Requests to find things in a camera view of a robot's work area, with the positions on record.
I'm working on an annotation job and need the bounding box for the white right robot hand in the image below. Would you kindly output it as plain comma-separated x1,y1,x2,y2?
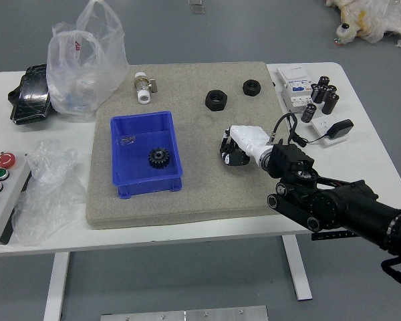
219,124,272,167

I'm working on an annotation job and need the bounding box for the big black gear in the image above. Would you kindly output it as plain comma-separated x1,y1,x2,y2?
148,147,168,171

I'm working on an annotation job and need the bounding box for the blue plastic box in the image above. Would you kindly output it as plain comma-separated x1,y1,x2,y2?
110,111,184,201

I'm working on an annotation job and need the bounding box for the small black hex nut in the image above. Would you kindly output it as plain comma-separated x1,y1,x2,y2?
242,79,262,97

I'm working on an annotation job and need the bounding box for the big black hex nut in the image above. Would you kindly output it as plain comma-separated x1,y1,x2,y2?
205,89,228,111

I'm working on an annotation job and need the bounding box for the grey button control box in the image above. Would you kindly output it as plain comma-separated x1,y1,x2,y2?
0,152,33,245

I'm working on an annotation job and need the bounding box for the white circuit breaker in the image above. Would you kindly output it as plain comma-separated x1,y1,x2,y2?
275,66,317,114

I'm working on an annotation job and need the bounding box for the white power socket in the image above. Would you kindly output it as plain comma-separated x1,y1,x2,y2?
309,116,348,147

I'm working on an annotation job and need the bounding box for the grey-brown foam mat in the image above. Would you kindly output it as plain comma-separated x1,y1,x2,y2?
85,61,312,231

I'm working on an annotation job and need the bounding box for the black power adapter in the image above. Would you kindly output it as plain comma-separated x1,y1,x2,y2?
326,118,354,138

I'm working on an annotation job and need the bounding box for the brass valve with white fittings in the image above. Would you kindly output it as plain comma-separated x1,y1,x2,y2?
133,72,158,104

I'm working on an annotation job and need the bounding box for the black table control panel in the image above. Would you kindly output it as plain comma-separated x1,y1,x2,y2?
311,230,355,241

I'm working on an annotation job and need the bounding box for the white table leg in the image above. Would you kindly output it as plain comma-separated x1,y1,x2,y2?
281,235,313,301
43,252,70,321

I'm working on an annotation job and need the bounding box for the plastic-wrapped plush toy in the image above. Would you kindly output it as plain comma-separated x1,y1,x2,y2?
323,0,401,53

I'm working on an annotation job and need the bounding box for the clear plastic shopping bag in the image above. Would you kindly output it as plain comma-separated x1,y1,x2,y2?
45,0,130,123

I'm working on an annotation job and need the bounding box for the silver metal plate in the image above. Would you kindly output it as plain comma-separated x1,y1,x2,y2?
100,305,269,321

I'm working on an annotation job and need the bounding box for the crumpled clear plastic film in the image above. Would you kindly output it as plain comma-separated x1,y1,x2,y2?
11,139,88,247

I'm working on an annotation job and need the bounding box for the black plastic tray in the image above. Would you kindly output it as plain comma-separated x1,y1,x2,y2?
7,64,53,126

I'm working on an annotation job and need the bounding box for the red emergency stop button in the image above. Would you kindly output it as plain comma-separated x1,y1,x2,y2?
0,152,17,169

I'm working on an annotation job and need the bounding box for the black adapter cord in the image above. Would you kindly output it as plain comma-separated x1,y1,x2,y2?
285,113,333,147

